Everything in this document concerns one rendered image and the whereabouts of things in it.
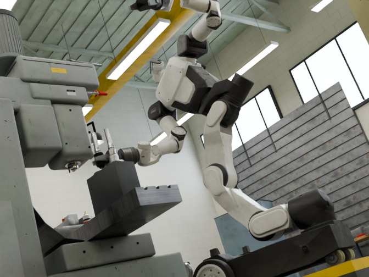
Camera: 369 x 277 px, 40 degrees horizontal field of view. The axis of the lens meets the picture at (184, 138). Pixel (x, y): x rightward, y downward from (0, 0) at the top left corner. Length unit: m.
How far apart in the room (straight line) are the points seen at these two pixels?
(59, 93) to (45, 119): 0.20
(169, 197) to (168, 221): 9.40
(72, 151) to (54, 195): 7.70
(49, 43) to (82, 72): 7.60
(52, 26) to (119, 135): 3.14
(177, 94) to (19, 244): 1.14
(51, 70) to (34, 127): 0.38
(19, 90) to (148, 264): 1.09
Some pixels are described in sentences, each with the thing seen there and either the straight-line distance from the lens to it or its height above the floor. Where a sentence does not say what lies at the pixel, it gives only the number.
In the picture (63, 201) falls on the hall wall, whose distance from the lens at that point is 10.39.
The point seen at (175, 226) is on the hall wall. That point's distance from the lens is 11.64.
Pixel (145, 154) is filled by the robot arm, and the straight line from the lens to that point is 2.49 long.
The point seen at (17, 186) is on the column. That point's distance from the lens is 2.31.
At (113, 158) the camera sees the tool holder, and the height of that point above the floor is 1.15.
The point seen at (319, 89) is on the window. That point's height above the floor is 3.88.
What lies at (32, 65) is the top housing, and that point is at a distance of 2.80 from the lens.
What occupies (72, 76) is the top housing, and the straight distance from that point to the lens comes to 2.87.
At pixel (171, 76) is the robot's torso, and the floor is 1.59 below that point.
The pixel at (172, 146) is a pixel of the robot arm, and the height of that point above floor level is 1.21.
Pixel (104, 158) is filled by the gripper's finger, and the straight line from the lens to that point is 2.42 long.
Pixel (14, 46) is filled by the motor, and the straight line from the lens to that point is 2.87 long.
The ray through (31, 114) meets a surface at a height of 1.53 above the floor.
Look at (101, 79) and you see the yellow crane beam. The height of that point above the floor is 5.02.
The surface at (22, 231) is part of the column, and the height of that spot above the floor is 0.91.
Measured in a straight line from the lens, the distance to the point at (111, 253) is 2.46.
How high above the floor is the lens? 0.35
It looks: 20 degrees up
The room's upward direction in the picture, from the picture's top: 18 degrees counter-clockwise
